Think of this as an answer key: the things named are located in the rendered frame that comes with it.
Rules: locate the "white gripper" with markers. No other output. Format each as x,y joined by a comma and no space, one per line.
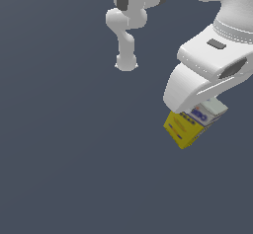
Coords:
204,58

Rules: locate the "yellow and white carton box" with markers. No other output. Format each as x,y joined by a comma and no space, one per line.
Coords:
181,131

